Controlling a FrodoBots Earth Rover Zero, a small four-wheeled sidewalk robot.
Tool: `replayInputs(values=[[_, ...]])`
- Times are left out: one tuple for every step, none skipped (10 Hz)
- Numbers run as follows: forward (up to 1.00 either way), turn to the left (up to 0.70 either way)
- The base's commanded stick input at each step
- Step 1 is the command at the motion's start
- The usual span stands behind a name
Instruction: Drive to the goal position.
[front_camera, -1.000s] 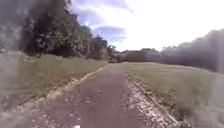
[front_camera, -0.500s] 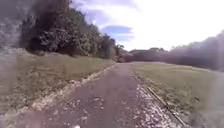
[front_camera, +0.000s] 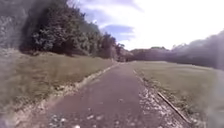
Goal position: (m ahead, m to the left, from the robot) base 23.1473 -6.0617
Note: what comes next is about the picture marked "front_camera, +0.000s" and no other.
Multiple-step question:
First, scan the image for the grass field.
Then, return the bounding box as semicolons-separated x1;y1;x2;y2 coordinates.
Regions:
131;60;224;128

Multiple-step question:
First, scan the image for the grass slope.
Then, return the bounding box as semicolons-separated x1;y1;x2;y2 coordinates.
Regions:
0;49;118;118

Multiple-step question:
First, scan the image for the wood of trees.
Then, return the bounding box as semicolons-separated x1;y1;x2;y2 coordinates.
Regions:
0;0;134;63

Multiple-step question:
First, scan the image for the distant tree line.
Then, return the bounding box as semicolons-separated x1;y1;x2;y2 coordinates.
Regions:
128;29;224;71

